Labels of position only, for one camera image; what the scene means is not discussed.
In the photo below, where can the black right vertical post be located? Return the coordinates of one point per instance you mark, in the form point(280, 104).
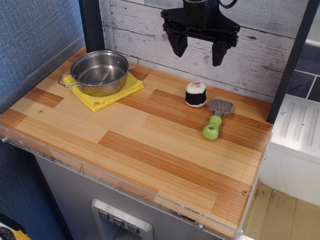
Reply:
point(303, 31)

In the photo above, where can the stainless steel pot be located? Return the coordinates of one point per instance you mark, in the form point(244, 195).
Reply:
point(99, 73)

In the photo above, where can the black left vertical post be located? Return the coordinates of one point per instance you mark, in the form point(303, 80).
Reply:
point(92, 25)

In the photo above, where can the plush sushi roll toy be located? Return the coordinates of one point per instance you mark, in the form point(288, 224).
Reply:
point(195, 94)

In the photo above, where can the grey toy fridge cabinet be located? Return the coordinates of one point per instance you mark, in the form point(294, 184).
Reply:
point(175, 212)

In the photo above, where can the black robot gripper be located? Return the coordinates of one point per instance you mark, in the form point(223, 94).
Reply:
point(201, 19)

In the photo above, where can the white ribbed side unit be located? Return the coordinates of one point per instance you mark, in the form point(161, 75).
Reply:
point(292, 157)

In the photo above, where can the yellow folded cloth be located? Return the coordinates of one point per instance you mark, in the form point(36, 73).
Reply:
point(95, 103)

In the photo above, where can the silver dispenser button panel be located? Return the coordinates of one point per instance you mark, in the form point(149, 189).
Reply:
point(115, 224)

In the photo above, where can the green grey toy spatula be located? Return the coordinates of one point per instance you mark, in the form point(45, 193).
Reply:
point(211, 130)

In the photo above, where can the black vertical post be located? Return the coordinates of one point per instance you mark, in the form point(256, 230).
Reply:
point(92, 25)
point(303, 31)

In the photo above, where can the yellow black object bottom corner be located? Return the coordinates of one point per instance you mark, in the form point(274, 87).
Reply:
point(11, 230)

